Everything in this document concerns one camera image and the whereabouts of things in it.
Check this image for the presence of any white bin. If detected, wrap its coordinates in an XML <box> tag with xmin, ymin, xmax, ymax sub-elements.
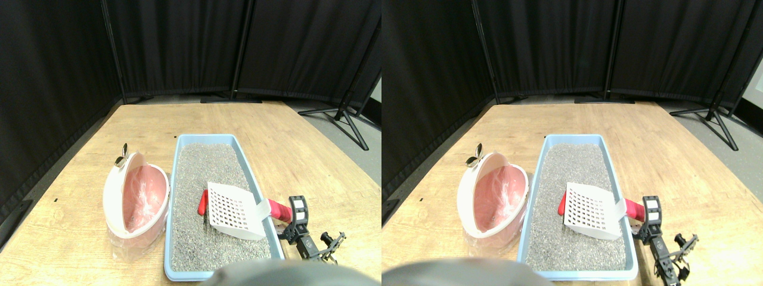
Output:
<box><xmin>103</xmin><ymin>143</ymin><xmax>172</xmax><ymax>263</ymax></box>
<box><xmin>456</xmin><ymin>143</ymin><xmax>531</xmax><ymax>258</ymax></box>

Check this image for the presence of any blue litter tray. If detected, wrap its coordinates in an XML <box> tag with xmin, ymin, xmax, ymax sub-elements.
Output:
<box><xmin>163</xmin><ymin>133</ymin><xmax>286</xmax><ymax>282</ymax></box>
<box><xmin>517</xmin><ymin>133</ymin><xmax>639</xmax><ymax>282</ymax></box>

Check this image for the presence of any curtain stand tripod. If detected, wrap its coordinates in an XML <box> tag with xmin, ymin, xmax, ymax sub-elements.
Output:
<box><xmin>669</xmin><ymin>0</ymin><xmax>761</xmax><ymax>151</ymax></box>
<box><xmin>297</xmin><ymin>24</ymin><xmax>382</xmax><ymax>151</ymax></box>

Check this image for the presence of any black bracket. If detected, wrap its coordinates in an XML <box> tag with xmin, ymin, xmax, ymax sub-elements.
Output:
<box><xmin>673</xmin><ymin>232</ymin><xmax>700</xmax><ymax>266</ymax></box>
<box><xmin>320</xmin><ymin>231</ymin><xmax>348</xmax><ymax>259</ymax></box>

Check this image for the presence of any curtain stand pole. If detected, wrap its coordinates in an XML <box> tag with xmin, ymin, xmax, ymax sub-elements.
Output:
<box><xmin>573</xmin><ymin>0</ymin><xmax>636</xmax><ymax>105</ymax></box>
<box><xmin>99</xmin><ymin>0</ymin><xmax>157</xmax><ymax>105</ymax></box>
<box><xmin>200</xmin><ymin>0</ymin><xmax>263</xmax><ymax>105</ymax></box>
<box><xmin>470</xmin><ymin>0</ymin><xmax>525</xmax><ymax>105</ymax></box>

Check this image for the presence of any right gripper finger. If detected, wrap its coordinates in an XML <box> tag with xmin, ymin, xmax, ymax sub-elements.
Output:
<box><xmin>641</xmin><ymin>195</ymin><xmax>663</xmax><ymax>234</ymax></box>
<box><xmin>288</xmin><ymin>195</ymin><xmax>309</xmax><ymax>234</ymax></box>

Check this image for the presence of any white scoop with red handle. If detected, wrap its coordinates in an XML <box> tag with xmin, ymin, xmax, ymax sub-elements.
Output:
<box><xmin>563</xmin><ymin>182</ymin><xmax>647</xmax><ymax>241</ymax></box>
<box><xmin>206</xmin><ymin>182</ymin><xmax>293</xmax><ymax>241</ymax></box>

